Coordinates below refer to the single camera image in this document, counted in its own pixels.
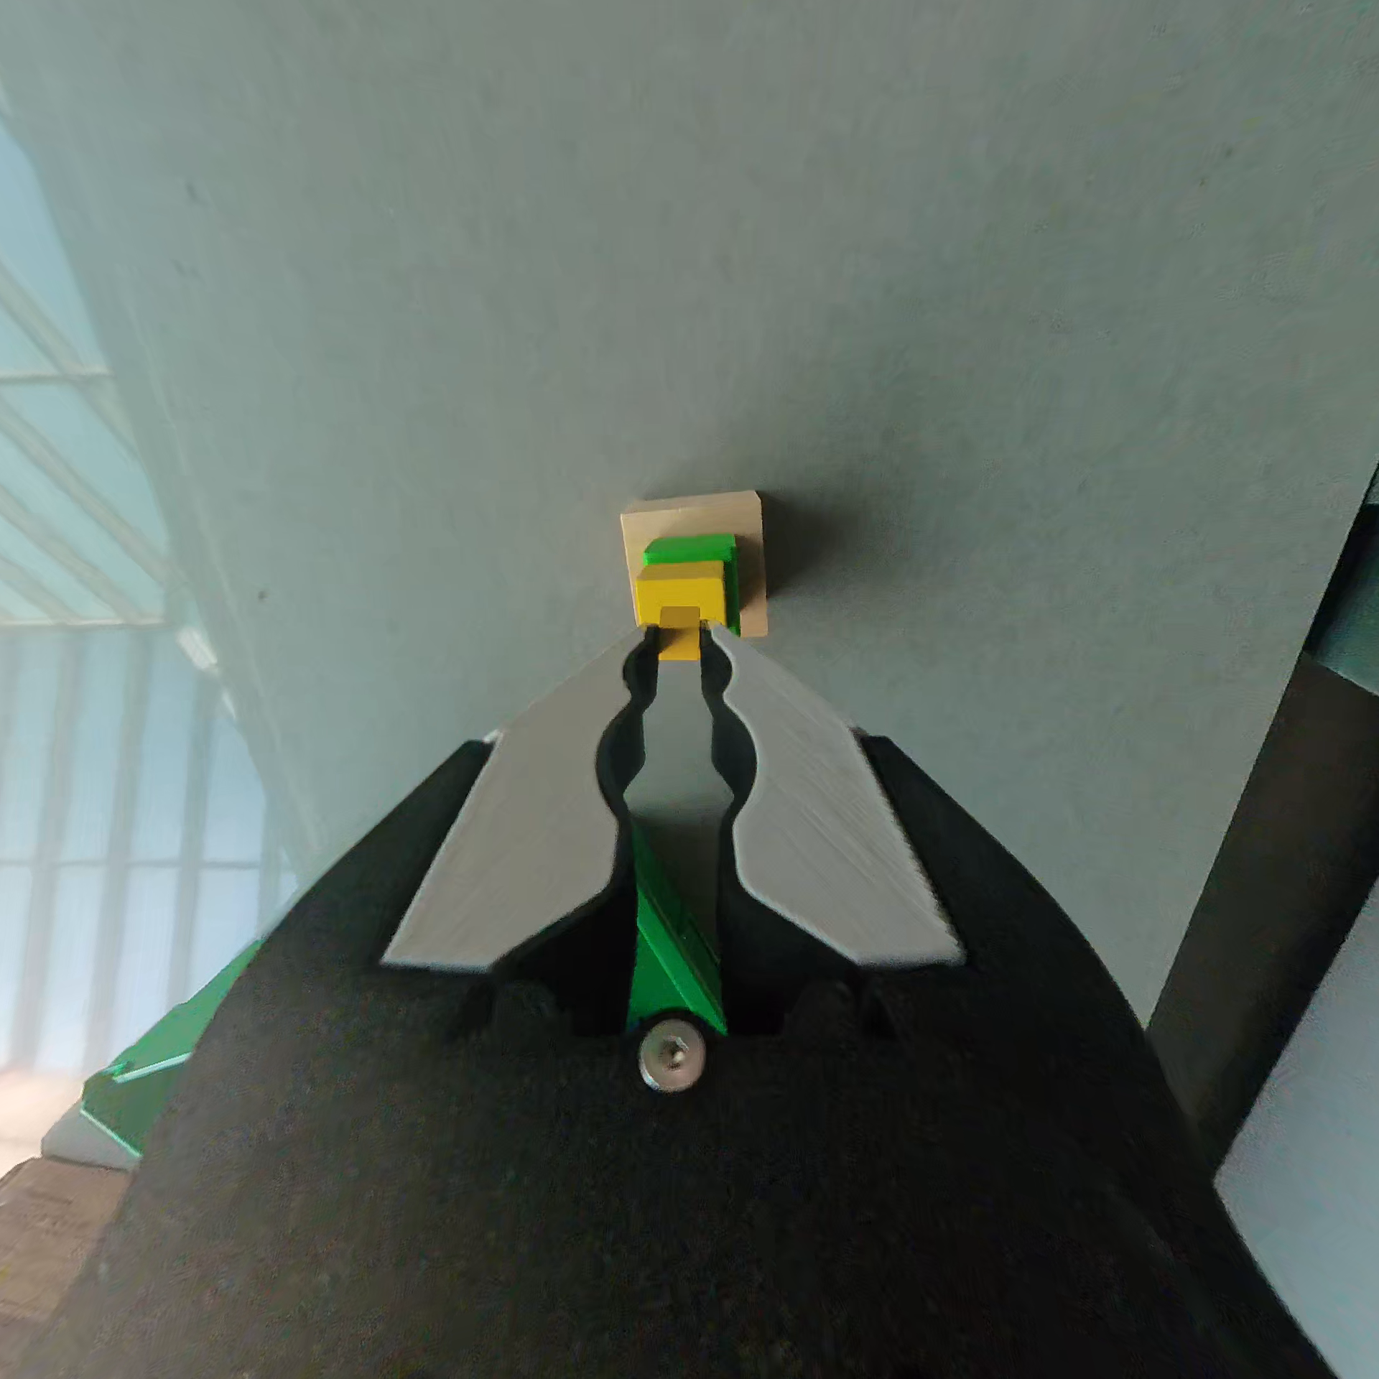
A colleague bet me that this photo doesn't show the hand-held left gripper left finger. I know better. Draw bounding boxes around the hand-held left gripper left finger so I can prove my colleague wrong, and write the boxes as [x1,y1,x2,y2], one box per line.
[382,624,660,1038]

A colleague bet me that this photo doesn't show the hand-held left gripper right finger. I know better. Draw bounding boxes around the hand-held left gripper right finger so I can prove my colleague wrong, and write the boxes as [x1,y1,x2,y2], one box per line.
[699,622,965,1038]

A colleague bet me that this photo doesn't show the green plastic bin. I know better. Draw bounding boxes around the green plastic bin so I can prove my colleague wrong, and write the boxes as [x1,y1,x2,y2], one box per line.
[80,818,728,1167]

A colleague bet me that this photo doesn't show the large plain wooden cube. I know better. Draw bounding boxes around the large plain wooden cube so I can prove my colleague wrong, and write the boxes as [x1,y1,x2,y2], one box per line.
[620,489,768,642]

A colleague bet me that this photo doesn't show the green wooden cube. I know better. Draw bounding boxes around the green wooden cube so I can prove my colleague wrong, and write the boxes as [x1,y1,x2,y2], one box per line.
[642,532,745,637]

